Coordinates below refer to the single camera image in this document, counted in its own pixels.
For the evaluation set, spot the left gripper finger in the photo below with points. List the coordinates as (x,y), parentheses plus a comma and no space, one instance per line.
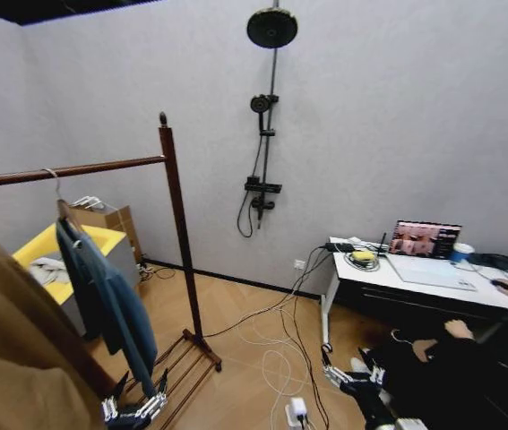
(155,403)
(111,405)

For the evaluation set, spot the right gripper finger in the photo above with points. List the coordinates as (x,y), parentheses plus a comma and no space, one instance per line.
(334,375)
(376,375)

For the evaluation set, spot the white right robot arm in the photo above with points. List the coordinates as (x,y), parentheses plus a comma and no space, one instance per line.
(408,424)

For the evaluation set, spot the wooden hanger with metal hook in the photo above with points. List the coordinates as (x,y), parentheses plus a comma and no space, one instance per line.
(424,349)
(63,211)

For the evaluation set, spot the blue garment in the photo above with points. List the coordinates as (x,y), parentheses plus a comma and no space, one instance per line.
(114,304)

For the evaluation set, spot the tan brown garment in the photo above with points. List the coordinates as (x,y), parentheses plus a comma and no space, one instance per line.
(16,340)

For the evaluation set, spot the person's white shoe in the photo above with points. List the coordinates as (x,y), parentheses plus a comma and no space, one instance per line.
(356,365)

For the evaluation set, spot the white power adapter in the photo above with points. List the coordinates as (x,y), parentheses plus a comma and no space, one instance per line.
(297,410)

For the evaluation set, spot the person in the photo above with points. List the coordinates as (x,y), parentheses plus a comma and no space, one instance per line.
(459,385)

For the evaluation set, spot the white desk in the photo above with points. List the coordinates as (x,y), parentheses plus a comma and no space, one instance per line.
(415,292)

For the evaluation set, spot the open silver laptop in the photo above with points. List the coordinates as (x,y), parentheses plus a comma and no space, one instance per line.
(433,271)

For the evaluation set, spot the small yellow object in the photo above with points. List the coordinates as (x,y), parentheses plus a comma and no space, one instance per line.
(362,255)

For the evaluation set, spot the black power adapter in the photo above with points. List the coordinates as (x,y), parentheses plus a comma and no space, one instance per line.
(338,246)

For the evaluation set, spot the thin black antenna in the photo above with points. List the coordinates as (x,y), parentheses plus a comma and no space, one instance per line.
(384,244)

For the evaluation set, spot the white power strip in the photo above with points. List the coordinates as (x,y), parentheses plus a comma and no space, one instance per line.
(145,270)

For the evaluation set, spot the blue and white cup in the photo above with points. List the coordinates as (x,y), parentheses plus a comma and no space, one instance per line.
(461,253)

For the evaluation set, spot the white cloth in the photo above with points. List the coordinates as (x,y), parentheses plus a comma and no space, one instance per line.
(49,269)

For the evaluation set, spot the black computer mouse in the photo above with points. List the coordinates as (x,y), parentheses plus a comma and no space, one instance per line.
(499,283)

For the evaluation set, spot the yellow rimmed grey laundry bin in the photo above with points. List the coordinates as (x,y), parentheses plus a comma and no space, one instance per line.
(101,235)

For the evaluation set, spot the dark wooden clothes rack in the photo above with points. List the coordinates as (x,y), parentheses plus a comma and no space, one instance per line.
(182,233)

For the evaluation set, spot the brown cardboard box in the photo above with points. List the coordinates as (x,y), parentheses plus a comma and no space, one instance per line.
(114,219)

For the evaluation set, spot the black shower mixer valve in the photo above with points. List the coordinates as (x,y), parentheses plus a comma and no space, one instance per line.
(262,187)

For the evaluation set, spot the white plastic hangers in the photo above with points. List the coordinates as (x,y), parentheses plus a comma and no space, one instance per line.
(87,201)

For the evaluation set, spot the black hand shower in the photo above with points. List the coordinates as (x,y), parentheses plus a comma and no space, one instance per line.
(259,103)

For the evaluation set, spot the round black shower head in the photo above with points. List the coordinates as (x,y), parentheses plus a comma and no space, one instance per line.
(271,29)

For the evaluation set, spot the white wall outlet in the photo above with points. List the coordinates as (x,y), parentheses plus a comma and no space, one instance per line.
(299,264)

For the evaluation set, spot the black shower rail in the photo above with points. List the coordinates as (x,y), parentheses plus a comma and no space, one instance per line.
(273,71)

